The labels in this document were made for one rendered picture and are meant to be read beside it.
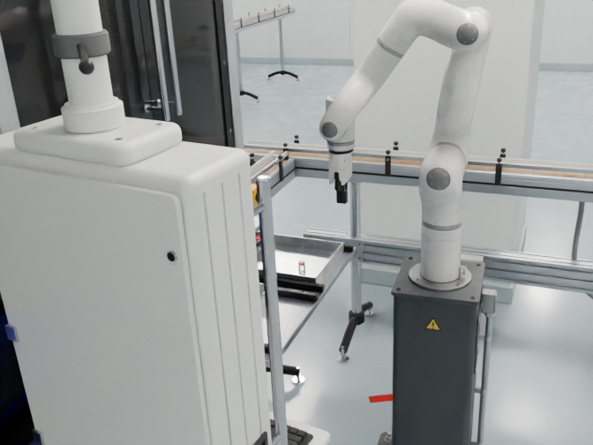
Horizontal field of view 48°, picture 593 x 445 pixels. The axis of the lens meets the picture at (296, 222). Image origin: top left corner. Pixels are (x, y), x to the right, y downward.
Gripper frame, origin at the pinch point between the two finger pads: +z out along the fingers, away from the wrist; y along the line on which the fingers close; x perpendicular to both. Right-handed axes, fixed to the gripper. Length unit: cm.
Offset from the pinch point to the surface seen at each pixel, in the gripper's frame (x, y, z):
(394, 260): -3, -85, 64
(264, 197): 15, 89, -35
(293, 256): -16.8, 2.0, 22.0
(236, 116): -38.9, -9.3, -21.2
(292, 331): -0.5, 44.3, 22.2
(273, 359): 14, 89, -1
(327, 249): -7.4, -5.8, 21.8
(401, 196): -14, -144, 55
